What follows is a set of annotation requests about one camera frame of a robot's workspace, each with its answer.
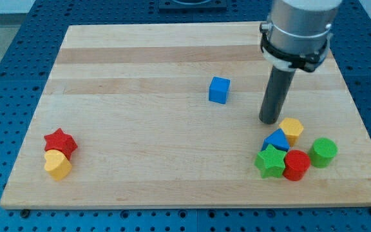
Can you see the yellow heart block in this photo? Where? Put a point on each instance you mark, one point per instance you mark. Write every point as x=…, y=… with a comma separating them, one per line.
x=57, y=165

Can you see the blue triangle block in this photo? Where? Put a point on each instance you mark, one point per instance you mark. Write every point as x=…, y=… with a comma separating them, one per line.
x=278, y=140

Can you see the red cylinder block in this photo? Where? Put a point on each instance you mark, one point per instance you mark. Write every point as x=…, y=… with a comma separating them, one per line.
x=297, y=164

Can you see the red star block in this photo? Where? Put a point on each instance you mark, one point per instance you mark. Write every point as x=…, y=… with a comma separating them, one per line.
x=59, y=140

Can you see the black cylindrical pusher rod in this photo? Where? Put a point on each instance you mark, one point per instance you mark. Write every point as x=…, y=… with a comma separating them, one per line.
x=275, y=94

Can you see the blue cube block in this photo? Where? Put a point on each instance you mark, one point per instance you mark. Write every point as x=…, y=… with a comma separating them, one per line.
x=218, y=90

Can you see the yellow hexagon block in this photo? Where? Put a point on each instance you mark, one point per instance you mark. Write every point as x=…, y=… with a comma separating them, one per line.
x=292, y=129

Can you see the green cylinder block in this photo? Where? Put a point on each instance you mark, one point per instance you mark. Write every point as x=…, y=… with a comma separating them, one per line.
x=322, y=151

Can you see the wooden board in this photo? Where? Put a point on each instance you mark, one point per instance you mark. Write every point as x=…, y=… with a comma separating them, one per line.
x=135, y=98

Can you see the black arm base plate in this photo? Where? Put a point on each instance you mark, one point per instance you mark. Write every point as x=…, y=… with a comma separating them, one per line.
x=172, y=5

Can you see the green star block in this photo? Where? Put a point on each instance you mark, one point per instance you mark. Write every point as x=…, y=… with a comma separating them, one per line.
x=270, y=162

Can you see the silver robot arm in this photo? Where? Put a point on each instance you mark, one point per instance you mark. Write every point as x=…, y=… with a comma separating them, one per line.
x=297, y=33

